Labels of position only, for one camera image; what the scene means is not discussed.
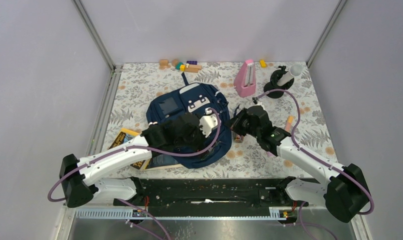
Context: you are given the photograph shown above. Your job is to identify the dark blue paperback book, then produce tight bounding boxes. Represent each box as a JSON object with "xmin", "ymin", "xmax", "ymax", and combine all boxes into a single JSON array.
[{"xmin": 142, "ymin": 154, "xmax": 183, "ymax": 172}]

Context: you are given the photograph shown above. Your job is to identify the round tan wooden block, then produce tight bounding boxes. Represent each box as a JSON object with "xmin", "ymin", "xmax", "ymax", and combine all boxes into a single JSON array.
[{"xmin": 171, "ymin": 58, "xmax": 180, "ymax": 67}]

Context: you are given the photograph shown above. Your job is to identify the tan wooden cube block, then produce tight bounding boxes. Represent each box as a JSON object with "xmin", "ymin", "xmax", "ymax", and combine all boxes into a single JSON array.
[{"xmin": 159, "ymin": 59, "xmax": 169, "ymax": 67}]

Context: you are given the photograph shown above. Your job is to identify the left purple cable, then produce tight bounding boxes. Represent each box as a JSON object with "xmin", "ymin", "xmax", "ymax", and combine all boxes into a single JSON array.
[{"xmin": 47, "ymin": 107, "xmax": 222, "ymax": 203}]

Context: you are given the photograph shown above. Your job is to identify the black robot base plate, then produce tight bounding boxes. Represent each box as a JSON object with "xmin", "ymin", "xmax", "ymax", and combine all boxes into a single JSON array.
[{"xmin": 128, "ymin": 178, "xmax": 302, "ymax": 215}]

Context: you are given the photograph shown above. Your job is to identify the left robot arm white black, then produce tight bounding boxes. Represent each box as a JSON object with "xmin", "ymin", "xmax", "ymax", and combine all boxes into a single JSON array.
[{"xmin": 55, "ymin": 113, "xmax": 218, "ymax": 208}]

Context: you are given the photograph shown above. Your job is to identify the black stand with white tube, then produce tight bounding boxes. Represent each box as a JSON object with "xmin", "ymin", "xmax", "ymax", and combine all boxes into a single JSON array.
[{"xmin": 263, "ymin": 64, "xmax": 304, "ymax": 93}]

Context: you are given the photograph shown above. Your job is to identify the pink metronome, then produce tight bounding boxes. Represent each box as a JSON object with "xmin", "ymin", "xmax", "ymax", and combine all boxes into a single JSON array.
[{"xmin": 233, "ymin": 59, "xmax": 257, "ymax": 98}]

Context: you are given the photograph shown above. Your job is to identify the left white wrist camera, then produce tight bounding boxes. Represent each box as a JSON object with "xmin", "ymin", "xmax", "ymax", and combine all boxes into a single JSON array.
[{"xmin": 199, "ymin": 114, "xmax": 219, "ymax": 138}]

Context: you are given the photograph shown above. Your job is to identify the navy blue student backpack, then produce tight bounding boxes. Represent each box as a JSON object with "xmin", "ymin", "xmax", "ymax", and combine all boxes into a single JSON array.
[{"xmin": 142, "ymin": 81, "xmax": 232, "ymax": 169}]

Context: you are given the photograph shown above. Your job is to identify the purple cable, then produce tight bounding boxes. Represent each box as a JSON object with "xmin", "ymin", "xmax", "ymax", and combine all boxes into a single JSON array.
[
  {"xmin": 47, "ymin": 107, "xmax": 222, "ymax": 203},
  {"xmin": 252, "ymin": 88, "xmax": 376, "ymax": 216}
]

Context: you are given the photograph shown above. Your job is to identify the purple wooden block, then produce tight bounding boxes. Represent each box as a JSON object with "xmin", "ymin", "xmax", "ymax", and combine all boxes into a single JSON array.
[{"xmin": 186, "ymin": 60, "xmax": 198, "ymax": 65}]

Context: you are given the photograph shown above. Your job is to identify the teal wooden block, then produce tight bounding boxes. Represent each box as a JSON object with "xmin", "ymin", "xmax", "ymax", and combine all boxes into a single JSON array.
[{"xmin": 175, "ymin": 62, "xmax": 184, "ymax": 70}]

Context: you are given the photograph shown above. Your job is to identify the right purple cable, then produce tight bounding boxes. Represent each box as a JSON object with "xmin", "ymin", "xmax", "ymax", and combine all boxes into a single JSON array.
[{"xmin": 252, "ymin": 88, "xmax": 376, "ymax": 216}]

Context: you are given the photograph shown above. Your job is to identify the yellow black treehouse book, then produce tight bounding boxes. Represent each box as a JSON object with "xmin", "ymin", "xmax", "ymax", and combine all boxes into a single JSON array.
[{"xmin": 108, "ymin": 128, "xmax": 151, "ymax": 171}]

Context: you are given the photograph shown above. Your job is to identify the long tan wooden block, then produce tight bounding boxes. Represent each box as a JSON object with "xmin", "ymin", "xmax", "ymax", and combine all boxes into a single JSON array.
[{"xmin": 184, "ymin": 64, "xmax": 203, "ymax": 73}]

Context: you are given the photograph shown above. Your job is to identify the orange pink highlighter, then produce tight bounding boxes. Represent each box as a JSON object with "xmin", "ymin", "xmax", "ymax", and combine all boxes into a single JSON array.
[{"xmin": 284, "ymin": 115, "xmax": 294, "ymax": 133}]

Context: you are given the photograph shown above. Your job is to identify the slotted grey cable duct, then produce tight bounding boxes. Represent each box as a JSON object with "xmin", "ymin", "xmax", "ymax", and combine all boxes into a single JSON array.
[{"xmin": 74, "ymin": 207, "xmax": 287, "ymax": 221}]

